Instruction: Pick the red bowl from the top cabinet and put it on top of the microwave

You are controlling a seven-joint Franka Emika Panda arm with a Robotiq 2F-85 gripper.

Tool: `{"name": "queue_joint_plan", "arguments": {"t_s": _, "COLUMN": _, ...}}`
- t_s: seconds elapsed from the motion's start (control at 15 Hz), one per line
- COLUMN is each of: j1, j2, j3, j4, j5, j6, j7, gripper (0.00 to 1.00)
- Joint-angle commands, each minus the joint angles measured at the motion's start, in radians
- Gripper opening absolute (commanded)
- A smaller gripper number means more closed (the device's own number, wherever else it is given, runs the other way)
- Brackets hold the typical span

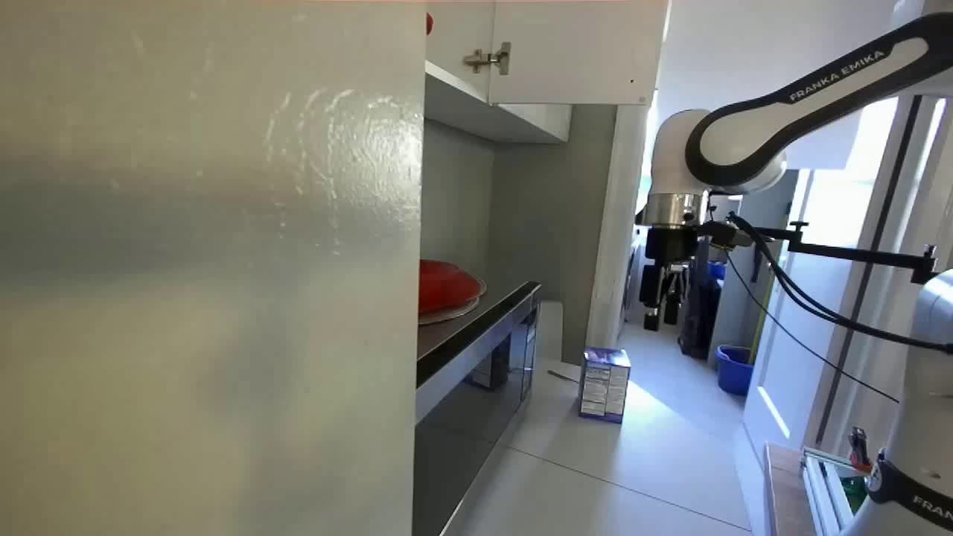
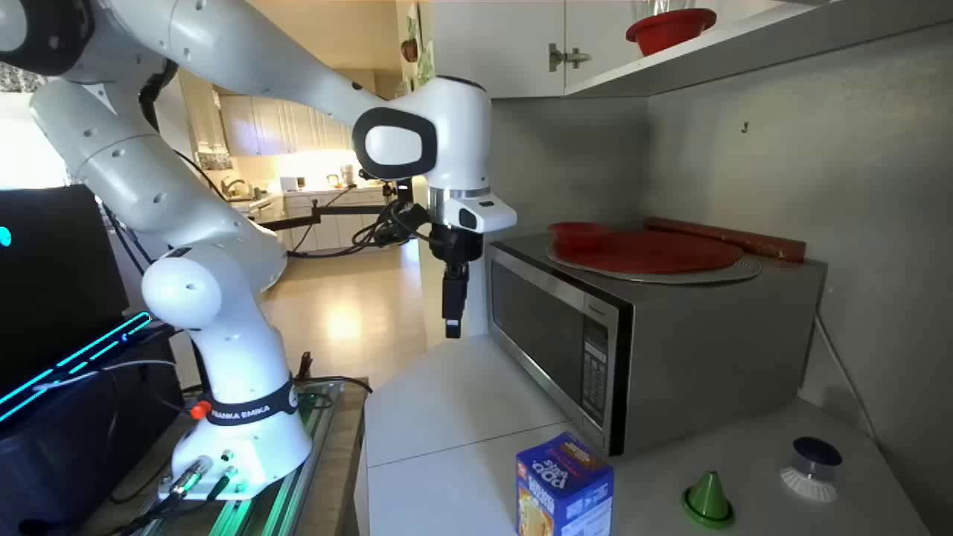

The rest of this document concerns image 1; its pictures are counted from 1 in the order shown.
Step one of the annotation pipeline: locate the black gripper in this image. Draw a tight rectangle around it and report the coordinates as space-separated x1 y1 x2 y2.
640 229 697 331

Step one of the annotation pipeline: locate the blue bin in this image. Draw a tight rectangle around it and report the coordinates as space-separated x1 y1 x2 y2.
716 346 755 395

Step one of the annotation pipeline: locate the metal cabinet hinge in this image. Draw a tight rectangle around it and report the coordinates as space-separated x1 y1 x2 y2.
462 43 514 74

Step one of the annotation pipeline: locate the stainless steel microwave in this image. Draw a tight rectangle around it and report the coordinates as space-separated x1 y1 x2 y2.
411 282 539 536

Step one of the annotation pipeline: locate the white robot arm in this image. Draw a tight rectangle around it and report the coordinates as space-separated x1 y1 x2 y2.
645 11 953 536

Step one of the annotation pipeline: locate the blue white carton box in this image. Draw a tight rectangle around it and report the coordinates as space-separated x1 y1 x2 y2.
578 349 633 422

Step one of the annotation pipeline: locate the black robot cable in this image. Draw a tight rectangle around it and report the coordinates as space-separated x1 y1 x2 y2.
724 211 953 406

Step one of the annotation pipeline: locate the robot mounting table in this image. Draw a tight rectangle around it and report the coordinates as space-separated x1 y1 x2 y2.
764 448 862 536

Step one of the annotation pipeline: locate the black camera on boom arm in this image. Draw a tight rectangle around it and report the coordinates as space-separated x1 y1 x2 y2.
700 214 935 282

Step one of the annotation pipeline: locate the large white panel foreground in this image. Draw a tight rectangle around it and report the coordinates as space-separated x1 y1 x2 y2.
0 0 427 536

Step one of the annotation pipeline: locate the white upper cabinet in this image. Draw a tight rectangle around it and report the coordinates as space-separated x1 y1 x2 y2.
427 0 672 142

